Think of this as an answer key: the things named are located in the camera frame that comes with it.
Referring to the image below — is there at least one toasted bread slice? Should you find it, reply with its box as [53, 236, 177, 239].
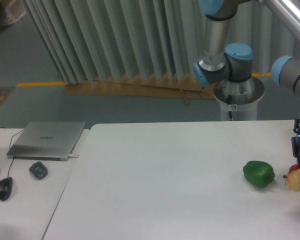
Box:
[285, 168, 300, 192]

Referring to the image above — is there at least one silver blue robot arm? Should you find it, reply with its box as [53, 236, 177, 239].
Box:
[193, 0, 300, 168]

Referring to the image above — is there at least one red bell pepper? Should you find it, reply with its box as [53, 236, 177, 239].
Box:
[283, 163, 299, 179]

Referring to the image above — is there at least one green bell pepper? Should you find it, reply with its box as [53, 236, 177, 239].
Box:
[242, 160, 275, 189]

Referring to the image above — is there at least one pale green curtain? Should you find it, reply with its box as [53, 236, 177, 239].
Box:
[21, 0, 300, 87]

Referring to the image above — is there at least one black earbuds case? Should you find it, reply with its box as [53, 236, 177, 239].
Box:
[29, 161, 48, 180]

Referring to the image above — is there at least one silver closed laptop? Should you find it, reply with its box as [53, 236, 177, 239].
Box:
[6, 121, 86, 161]

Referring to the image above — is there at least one black computer mouse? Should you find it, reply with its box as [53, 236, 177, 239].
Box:
[0, 177, 13, 202]

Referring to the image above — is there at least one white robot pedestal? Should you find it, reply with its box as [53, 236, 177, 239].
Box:
[213, 76, 265, 121]

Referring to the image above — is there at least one black mouse cable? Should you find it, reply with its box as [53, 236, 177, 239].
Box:
[6, 129, 25, 178]

